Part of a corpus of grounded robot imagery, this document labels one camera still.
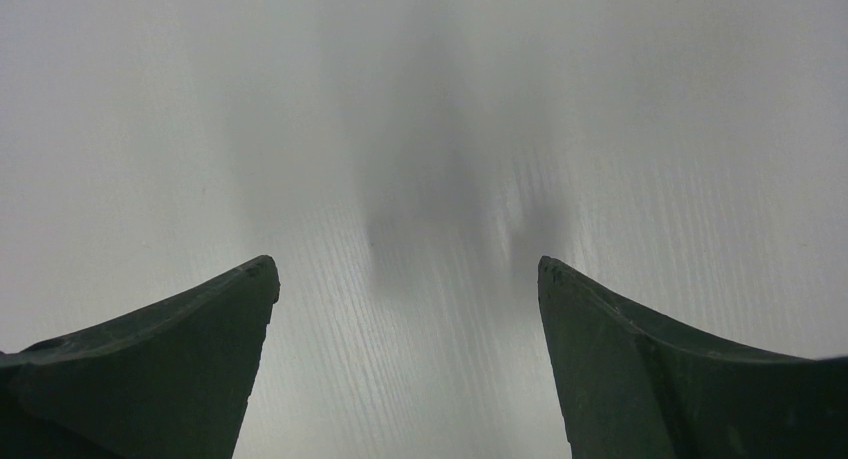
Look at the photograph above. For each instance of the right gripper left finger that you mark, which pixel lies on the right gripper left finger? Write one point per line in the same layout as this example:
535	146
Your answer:
169	380

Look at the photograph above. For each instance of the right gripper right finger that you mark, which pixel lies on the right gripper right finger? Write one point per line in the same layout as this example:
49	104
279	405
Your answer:
635	383

